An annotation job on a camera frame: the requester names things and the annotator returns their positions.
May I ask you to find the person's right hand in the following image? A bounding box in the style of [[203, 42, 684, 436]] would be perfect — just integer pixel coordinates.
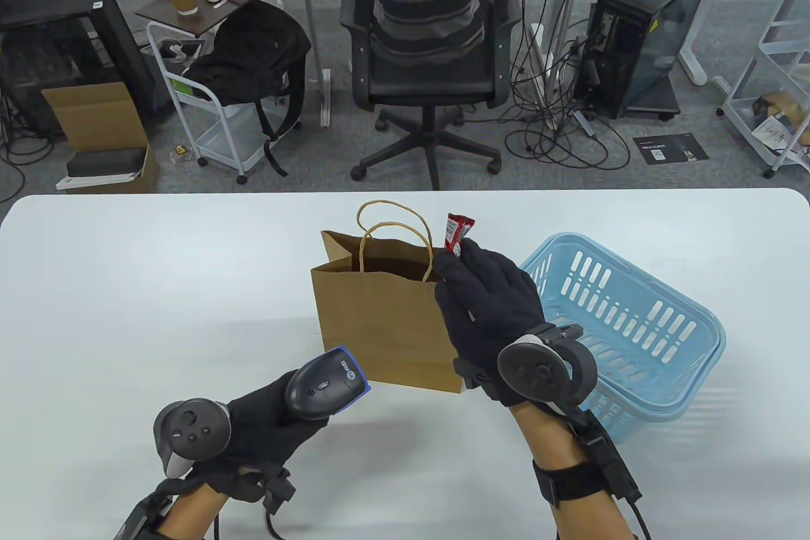
[[434, 239, 546, 408]]

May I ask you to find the person's left hand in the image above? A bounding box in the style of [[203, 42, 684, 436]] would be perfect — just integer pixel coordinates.
[[189, 372, 331, 503]]

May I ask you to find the black barcode scanner blue trim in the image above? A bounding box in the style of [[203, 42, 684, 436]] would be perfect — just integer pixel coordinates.
[[283, 345, 370, 422]]

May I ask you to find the brown paper bag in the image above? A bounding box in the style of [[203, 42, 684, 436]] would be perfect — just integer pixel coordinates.
[[310, 200, 466, 394]]

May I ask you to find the light blue plastic basket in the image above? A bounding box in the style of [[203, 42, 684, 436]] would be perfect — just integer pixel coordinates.
[[519, 232, 726, 444]]

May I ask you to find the person's left forearm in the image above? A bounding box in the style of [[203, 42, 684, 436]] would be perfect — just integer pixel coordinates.
[[155, 482, 230, 540]]

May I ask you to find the person's right forearm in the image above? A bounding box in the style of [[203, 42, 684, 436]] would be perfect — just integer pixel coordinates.
[[509, 399, 637, 540]]

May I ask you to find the brown paper package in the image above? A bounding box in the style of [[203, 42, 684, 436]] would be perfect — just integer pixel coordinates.
[[753, 91, 810, 148]]

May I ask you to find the grey VR controller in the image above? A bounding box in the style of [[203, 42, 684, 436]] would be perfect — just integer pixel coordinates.
[[153, 399, 232, 479], [497, 323, 599, 422]]

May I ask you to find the black wrist pack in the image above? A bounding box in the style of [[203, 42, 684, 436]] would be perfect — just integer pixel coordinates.
[[113, 489, 177, 540], [568, 408, 642, 503]]

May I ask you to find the black leaflet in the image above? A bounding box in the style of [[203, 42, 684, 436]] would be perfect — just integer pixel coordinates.
[[633, 134, 709, 166]]

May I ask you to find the black mesh office chair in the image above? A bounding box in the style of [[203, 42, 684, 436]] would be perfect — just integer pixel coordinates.
[[339, 0, 523, 191]]

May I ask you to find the white rolling cart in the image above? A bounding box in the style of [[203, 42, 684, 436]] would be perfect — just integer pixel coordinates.
[[147, 21, 298, 185], [716, 0, 810, 180]]

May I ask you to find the white desk leg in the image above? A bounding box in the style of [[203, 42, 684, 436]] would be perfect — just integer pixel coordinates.
[[535, 0, 592, 130], [674, 0, 728, 86], [294, 0, 333, 128]]

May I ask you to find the black computer tower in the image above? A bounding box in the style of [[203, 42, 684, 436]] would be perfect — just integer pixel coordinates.
[[573, 0, 716, 121]]

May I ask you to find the black backpack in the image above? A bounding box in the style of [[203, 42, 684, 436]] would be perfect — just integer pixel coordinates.
[[187, 1, 313, 179]]

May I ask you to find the open cardboard box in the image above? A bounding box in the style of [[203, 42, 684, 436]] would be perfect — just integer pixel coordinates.
[[41, 82, 159, 194]]

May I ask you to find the black glass cabinet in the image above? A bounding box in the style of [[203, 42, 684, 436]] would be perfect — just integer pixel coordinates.
[[0, 0, 159, 139]]

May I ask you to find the black glove cable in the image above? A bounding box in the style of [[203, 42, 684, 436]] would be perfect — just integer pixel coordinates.
[[212, 510, 287, 540], [623, 498, 654, 540]]

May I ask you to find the tangle of black cables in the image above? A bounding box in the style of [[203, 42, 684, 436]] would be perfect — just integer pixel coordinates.
[[500, 0, 633, 172]]

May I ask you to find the black wrist strap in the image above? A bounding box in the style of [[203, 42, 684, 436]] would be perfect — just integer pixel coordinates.
[[533, 461, 618, 508]]

